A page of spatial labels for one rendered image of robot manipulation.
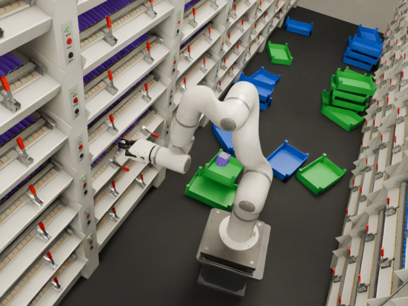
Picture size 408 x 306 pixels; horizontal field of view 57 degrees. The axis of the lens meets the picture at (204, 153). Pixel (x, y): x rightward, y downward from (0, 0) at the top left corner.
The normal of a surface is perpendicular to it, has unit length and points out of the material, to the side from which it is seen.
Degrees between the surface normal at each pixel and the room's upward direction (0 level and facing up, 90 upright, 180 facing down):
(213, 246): 3
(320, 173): 0
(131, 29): 22
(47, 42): 90
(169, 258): 0
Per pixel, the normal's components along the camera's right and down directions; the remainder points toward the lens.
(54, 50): -0.41, 0.59
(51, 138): 0.47, -0.51
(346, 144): 0.15, -0.71
